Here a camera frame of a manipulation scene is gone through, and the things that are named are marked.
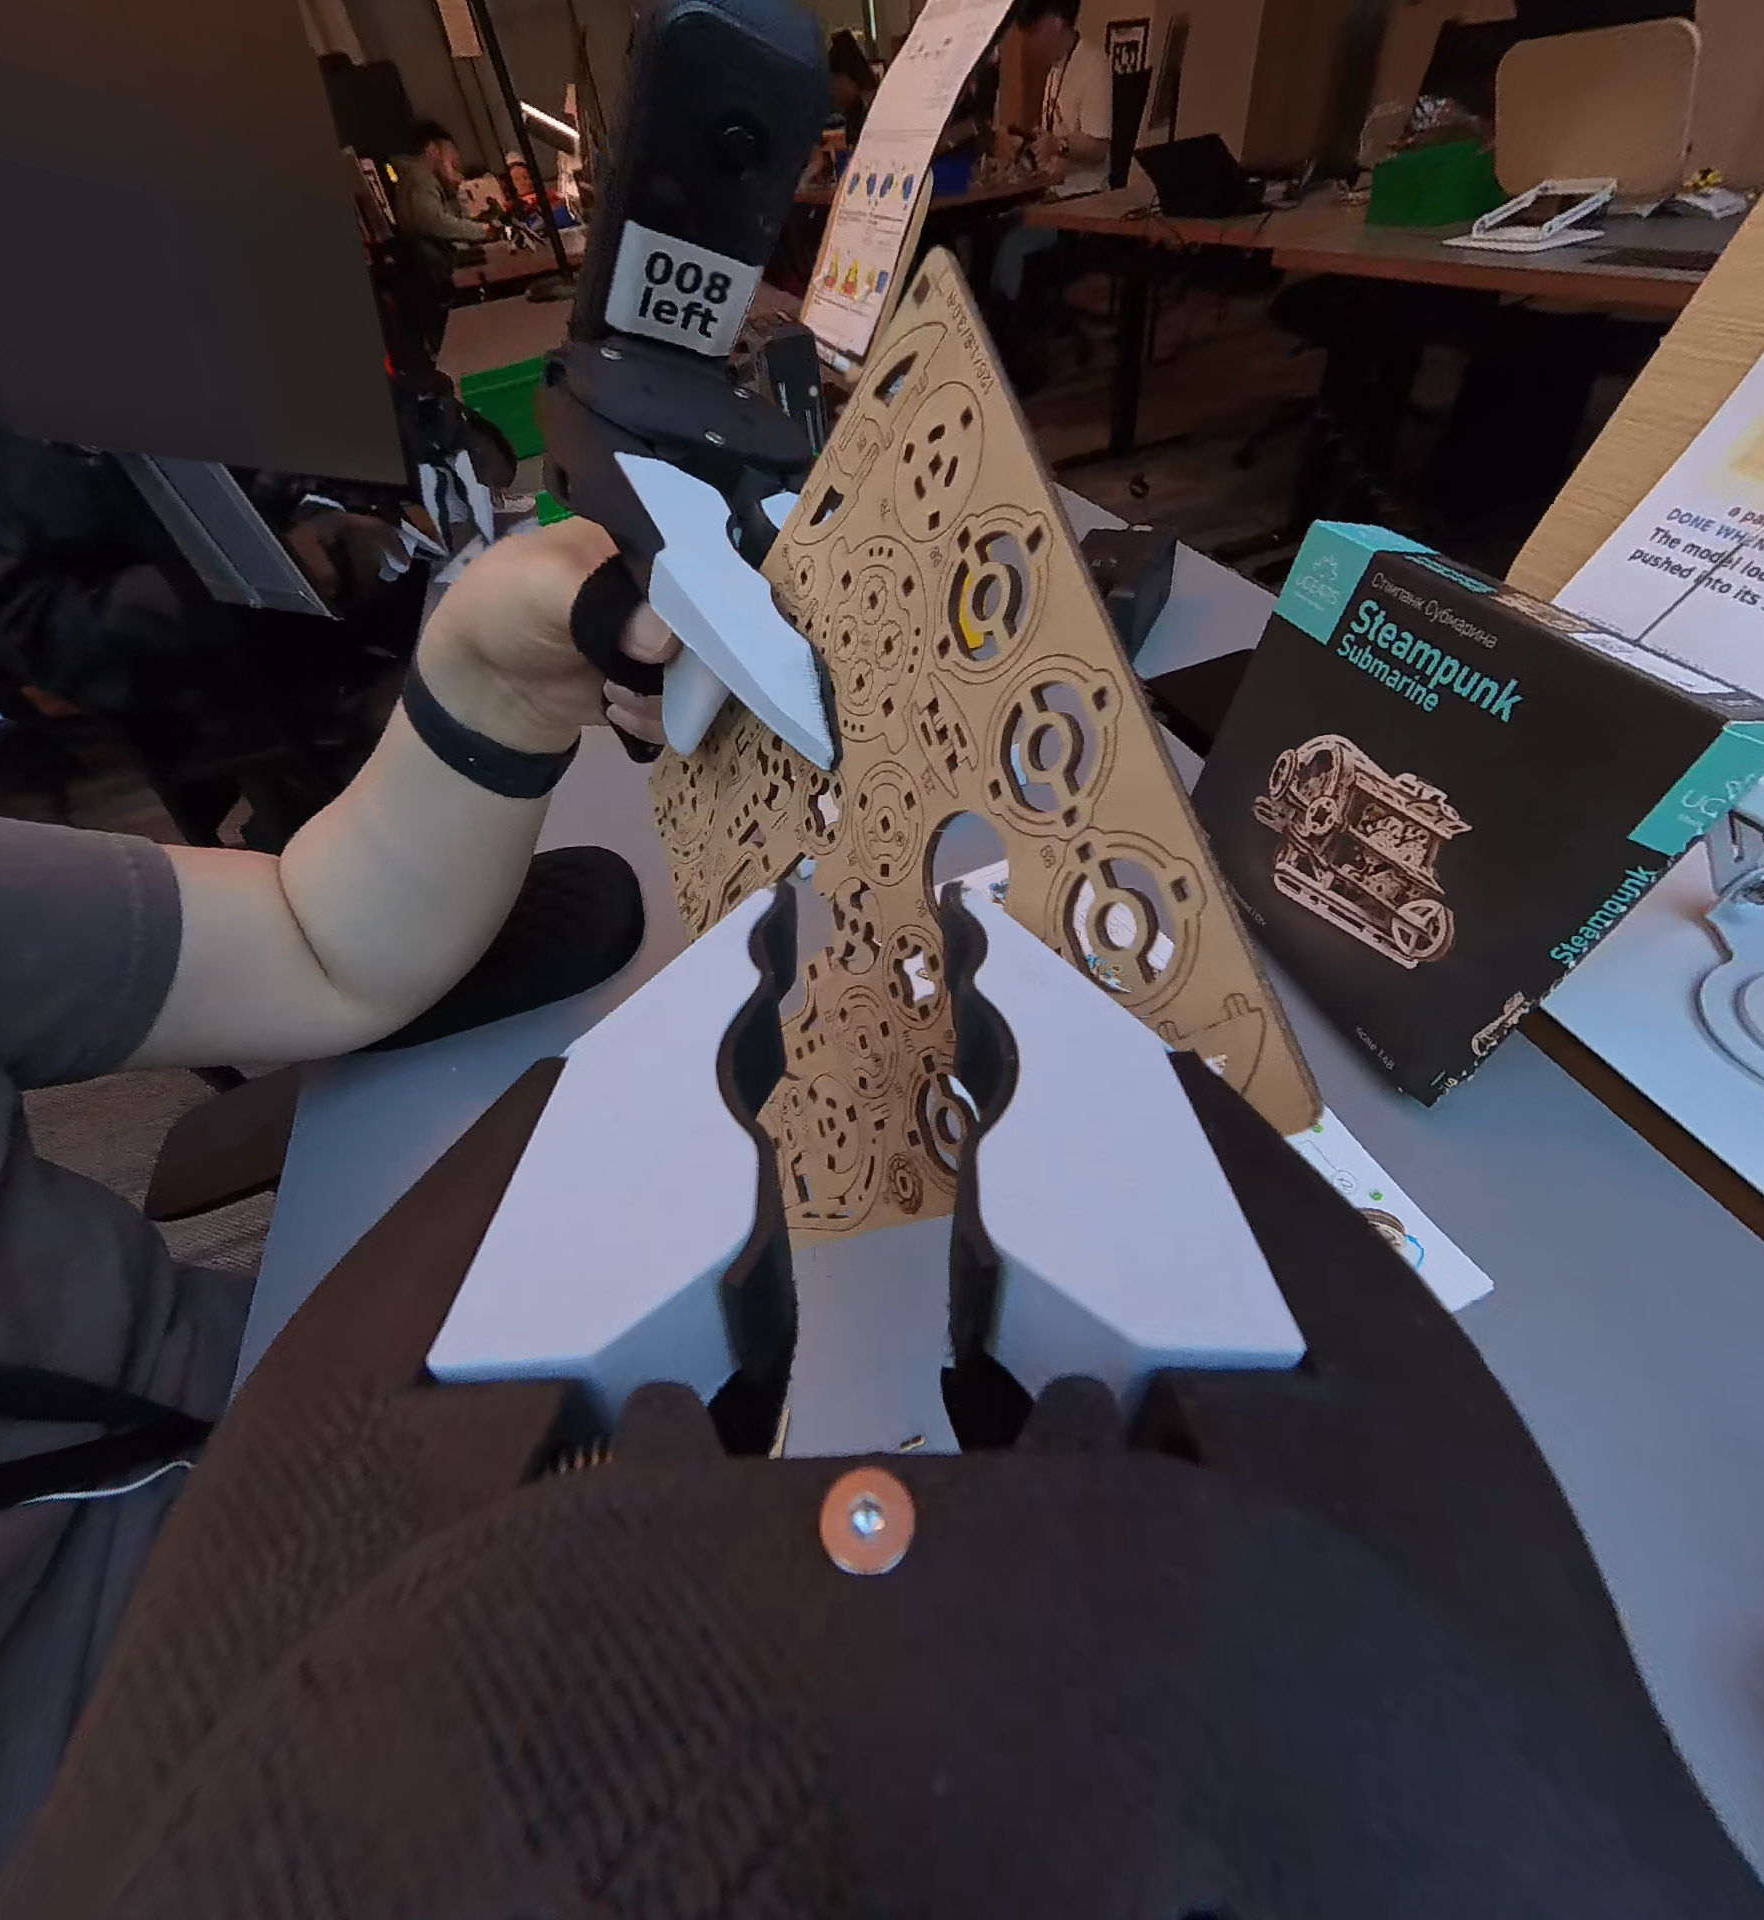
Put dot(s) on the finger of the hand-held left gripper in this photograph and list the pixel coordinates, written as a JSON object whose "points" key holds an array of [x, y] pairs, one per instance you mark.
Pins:
{"points": [[780, 514], [740, 647]]}

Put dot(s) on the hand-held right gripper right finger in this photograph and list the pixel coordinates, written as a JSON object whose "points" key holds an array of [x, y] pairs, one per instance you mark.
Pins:
{"points": [[1107, 1200]]}

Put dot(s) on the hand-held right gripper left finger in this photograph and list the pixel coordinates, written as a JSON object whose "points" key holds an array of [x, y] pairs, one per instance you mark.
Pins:
{"points": [[627, 1200]]}

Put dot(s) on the laser-cut wooden parts sheet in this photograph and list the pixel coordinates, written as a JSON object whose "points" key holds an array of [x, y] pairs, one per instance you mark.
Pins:
{"points": [[1146, 818]]}

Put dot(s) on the person's left forearm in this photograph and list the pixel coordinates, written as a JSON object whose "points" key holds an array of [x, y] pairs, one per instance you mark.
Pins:
{"points": [[371, 900]]}

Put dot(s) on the grey desk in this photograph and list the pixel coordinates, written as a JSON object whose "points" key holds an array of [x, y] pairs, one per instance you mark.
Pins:
{"points": [[1601, 1472]]}

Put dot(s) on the background desk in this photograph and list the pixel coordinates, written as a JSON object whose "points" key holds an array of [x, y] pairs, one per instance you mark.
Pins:
{"points": [[1423, 254]]}

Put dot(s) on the person's left hand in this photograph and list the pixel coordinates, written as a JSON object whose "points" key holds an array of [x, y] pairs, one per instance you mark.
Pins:
{"points": [[507, 630]]}

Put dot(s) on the hanging white instruction sheet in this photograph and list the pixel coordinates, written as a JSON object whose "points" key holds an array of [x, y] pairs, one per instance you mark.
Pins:
{"points": [[906, 166]]}

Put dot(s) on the black wristband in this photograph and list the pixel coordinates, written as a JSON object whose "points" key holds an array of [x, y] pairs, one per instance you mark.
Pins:
{"points": [[477, 758]]}

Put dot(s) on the green plastic crate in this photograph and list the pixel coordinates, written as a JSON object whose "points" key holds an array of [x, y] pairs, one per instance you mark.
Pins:
{"points": [[507, 407]]}

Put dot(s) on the assembly instruction booklet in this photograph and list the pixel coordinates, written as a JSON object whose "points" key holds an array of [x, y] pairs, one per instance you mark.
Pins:
{"points": [[1423, 1261]]}

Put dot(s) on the small black box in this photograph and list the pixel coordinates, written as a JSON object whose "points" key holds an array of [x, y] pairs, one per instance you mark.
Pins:
{"points": [[1129, 585]]}

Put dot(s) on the black laptop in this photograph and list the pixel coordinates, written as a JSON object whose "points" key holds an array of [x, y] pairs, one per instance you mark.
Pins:
{"points": [[1198, 172]]}

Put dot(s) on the black model kit box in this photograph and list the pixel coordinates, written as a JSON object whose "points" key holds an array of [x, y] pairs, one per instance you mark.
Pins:
{"points": [[1423, 809]]}

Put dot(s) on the person's grey t-shirt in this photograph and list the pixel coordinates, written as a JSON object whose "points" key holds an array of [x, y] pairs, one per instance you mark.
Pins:
{"points": [[13, 960]]}

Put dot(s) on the green plastic bin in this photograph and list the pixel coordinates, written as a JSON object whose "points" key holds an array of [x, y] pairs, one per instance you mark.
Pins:
{"points": [[1431, 189]]}

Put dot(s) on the white tablet stand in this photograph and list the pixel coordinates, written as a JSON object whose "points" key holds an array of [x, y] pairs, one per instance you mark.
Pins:
{"points": [[1549, 210]]}

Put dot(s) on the white instruction sign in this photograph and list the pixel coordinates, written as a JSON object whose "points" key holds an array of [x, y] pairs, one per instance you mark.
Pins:
{"points": [[1753, 569]]}

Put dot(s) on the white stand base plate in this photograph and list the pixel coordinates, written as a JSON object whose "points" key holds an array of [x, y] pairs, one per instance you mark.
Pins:
{"points": [[1632, 1096]]}

